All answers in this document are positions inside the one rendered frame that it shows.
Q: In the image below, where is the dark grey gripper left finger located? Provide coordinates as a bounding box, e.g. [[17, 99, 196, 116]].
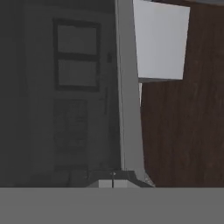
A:
[[69, 170, 114, 188]]

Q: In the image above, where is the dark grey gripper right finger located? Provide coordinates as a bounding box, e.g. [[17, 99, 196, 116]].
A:
[[112, 170, 156, 188]]

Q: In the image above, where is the dark grey panelled cabinet front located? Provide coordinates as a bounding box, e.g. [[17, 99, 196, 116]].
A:
[[0, 0, 123, 188]]

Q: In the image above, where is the white box cabinet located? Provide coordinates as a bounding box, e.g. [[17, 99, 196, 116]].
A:
[[132, 0, 192, 84]]

